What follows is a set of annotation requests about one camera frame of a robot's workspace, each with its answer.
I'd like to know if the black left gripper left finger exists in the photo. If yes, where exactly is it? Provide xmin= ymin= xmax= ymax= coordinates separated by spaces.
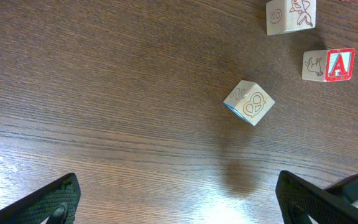
xmin=0 ymin=173 xmax=81 ymax=224

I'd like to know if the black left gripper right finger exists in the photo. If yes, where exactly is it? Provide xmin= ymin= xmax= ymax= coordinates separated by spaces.
xmin=275 ymin=170 xmax=358 ymax=224

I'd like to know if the wooden pretzel block blue side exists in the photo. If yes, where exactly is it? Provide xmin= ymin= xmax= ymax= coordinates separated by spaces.
xmin=223 ymin=80 xmax=275 ymax=126

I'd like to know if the red letter A block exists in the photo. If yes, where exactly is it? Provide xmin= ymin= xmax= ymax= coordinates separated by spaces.
xmin=301 ymin=48 xmax=356 ymax=82

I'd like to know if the wooden block green side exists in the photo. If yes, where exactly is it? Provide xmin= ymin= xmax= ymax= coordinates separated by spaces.
xmin=265 ymin=0 xmax=316 ymax=35

